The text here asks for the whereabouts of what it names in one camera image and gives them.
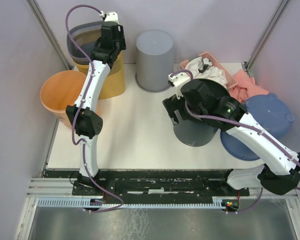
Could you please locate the aluminium frame post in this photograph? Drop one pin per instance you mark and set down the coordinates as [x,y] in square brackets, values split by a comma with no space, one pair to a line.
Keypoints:
[37,12]
[270,27]

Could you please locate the aluminium rail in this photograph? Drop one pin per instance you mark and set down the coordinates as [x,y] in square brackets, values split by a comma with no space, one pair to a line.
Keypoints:
[61,187]

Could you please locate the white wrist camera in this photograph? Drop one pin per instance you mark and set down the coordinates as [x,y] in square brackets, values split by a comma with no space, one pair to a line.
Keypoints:
[179,78]
[110,16]

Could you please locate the right aluminium frame post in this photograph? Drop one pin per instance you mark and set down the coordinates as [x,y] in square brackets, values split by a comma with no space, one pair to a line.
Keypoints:
[270,27]

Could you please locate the yellow slatted basket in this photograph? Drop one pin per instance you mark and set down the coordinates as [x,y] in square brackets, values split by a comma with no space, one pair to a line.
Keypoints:
[114,85]

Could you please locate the grey slatted basket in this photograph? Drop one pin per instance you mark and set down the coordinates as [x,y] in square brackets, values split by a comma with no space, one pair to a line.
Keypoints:
[84,41]

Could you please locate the blue plastic bucket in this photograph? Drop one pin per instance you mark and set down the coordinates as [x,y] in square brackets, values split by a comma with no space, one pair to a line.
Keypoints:
[273,115]

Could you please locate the pink cloth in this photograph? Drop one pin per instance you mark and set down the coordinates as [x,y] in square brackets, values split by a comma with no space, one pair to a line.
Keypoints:
[246,87]

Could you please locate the left aluminium frame post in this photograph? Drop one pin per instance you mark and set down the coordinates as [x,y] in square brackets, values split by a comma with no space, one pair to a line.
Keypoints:
[37,12]

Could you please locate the grey round bin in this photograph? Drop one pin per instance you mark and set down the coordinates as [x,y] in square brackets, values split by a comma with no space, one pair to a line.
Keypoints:
[154,60]

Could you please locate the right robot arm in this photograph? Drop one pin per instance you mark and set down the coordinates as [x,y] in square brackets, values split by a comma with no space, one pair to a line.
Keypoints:
[280,172]

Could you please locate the orange round bin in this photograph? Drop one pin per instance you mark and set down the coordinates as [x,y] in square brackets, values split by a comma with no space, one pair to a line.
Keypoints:
[66,88]

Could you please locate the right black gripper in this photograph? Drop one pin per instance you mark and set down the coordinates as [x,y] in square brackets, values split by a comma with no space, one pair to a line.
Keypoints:
[172,104]

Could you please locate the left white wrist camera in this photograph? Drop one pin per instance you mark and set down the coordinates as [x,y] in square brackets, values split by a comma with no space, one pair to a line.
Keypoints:
[110,16]

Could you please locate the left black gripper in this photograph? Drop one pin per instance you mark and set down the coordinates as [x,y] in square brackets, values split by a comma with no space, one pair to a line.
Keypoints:
[122,45]

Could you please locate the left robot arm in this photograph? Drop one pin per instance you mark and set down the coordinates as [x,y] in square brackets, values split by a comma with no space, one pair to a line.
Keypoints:
[86,127]

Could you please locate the pink plastic tray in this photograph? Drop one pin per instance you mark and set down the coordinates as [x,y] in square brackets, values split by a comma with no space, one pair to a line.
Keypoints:
[231,81]

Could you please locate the black cylindrical bin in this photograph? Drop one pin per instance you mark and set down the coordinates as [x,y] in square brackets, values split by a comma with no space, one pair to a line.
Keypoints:
[201,98]

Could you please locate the white cloth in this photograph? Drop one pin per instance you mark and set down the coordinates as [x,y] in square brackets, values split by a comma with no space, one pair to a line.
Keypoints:
[202,68]

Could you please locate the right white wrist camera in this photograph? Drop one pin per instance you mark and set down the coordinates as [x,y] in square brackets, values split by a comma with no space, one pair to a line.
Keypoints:
[179,78]

